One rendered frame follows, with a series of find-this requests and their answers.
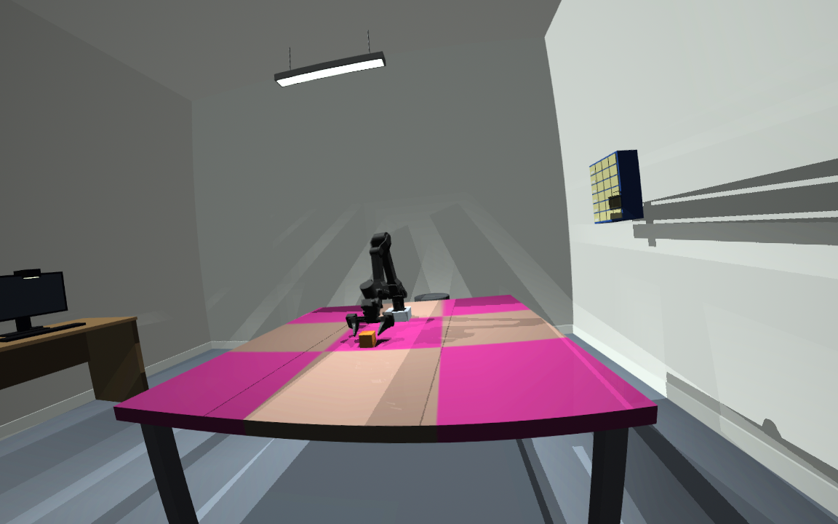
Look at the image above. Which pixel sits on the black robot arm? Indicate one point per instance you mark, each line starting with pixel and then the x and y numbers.
pixel 378 290

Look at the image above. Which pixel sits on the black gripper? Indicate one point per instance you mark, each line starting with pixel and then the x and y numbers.
pixel 386 321

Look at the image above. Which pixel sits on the orange block with dark square face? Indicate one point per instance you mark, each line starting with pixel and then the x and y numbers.
pixel 367 339

